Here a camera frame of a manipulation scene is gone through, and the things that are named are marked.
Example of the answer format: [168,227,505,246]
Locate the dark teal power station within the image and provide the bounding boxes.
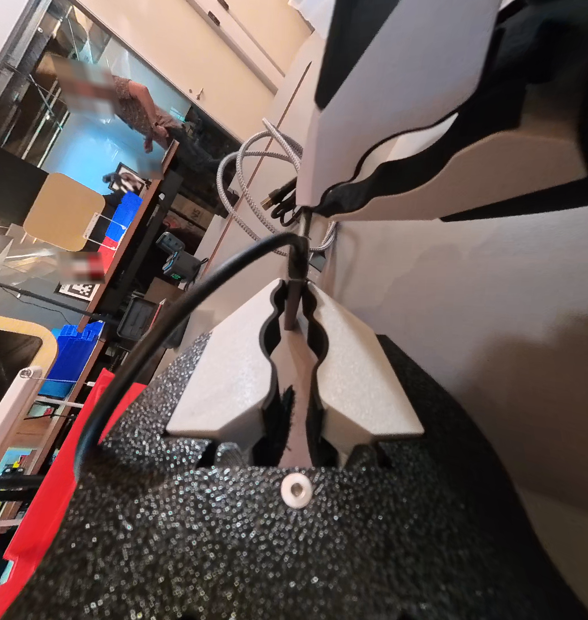
[157,231,189,257]
[164,252,204,287]

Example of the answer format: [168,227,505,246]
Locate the black light stand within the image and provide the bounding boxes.
[0,274,115,324]

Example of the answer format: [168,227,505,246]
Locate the stacked red plastic bins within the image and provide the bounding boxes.
[0,367,149,620]

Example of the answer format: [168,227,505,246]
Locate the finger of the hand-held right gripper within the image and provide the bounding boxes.
[296,0,501,208]
[317,112,588,222]

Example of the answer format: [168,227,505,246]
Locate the rounded wooden panel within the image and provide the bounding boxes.
[23,172,107,253]
[0,311,58,427]

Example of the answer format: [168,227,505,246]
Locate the stacked blue plastic bins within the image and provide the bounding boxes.
[46,320,107,397]

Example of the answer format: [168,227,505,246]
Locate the printed cardboard box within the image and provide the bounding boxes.
[170,193,218,234]

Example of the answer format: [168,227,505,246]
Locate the black usb-c cable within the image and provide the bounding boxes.
[74,233,308,485]

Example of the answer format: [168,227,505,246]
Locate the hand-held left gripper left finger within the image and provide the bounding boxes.
[166,278,283,444]

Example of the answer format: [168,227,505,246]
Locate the coiled black usb cable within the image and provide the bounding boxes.
[261,177,302,228]

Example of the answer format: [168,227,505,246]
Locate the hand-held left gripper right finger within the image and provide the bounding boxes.
[301,283,425,456]

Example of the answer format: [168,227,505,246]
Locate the clear acrylic panel stand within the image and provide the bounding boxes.
[0,367,89,468]
[83,211,130,249]

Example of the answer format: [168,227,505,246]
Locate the braided grey cable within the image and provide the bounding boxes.
[217,118,340,255]

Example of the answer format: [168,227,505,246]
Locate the framed tag sign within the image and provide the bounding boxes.
[54,280,102,302]
[103,162,149,195]

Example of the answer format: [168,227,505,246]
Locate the blue plastic bin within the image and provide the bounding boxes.
[103,191,146,243]

